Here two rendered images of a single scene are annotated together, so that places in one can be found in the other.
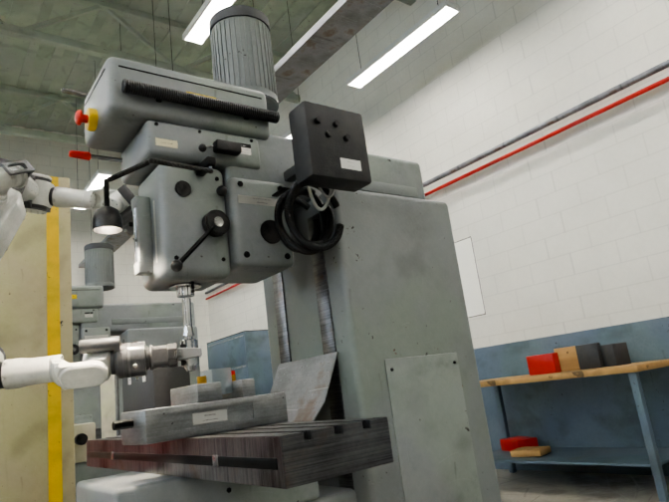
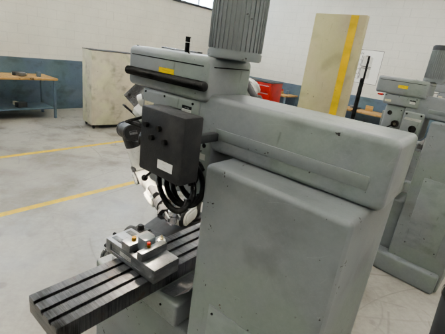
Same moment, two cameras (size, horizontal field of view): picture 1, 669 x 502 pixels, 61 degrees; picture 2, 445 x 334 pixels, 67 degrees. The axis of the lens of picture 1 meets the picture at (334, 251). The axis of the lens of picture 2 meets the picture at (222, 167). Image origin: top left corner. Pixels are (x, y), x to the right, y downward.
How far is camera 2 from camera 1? 195 cm
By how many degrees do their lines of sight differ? 81
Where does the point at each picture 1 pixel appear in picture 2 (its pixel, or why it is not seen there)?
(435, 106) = not seen: outside the picture
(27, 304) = (320, 105)
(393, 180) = (333, 160)
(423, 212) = (299, 221)
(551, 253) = not seen: outside the picture
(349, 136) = (163, 143)
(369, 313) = (208, 269)
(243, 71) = (212, 32)
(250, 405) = (140, 264)
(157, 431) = (108, 248)
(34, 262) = (330, 79)
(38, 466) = not seen: hidden behind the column
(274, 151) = (210, 112)
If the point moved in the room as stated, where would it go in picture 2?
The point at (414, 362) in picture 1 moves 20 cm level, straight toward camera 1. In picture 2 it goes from (232, 325) to (173, 323)
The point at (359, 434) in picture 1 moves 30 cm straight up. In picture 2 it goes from (47, 323) to (44, 252)
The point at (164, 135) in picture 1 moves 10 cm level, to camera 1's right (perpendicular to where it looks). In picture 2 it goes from (148, 99) to (148, 103)
